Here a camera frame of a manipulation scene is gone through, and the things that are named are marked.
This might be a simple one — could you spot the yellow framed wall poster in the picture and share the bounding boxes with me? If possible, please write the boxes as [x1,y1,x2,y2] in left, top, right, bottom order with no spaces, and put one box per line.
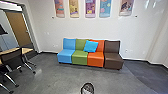
[68,0,81,18]

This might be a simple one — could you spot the brown sofa seat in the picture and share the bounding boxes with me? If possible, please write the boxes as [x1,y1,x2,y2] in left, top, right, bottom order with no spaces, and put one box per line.
[103,40,125,71]

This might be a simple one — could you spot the pink framed wall poster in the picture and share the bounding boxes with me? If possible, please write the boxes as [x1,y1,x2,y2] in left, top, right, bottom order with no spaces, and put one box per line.
[118,0,136,17]

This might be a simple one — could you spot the long wooden table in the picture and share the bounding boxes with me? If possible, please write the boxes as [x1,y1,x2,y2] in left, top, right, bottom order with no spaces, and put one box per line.
[0,47,34,66]

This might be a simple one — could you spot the brown wooden door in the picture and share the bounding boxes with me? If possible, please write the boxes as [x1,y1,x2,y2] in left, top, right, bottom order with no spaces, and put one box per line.
[5,11,34,48]

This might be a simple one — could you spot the blue cushion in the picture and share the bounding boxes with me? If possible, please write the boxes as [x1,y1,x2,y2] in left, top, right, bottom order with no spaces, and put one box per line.
[83,40,100,54]

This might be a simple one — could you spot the blue sofa seat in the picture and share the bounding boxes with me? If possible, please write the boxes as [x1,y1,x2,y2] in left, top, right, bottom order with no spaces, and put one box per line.
[56,37,77,65]

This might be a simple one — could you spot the orange framed wall poster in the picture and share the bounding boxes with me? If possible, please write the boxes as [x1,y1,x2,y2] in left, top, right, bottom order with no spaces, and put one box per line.
[53,0,66,18]

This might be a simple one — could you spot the light blue wall poster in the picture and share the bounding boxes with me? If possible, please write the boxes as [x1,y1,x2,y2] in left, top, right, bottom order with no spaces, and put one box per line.
[98,0,114,18]

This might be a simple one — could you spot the orange sofa seat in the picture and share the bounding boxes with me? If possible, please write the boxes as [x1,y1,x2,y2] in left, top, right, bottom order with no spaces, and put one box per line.
[87,39,106,69]

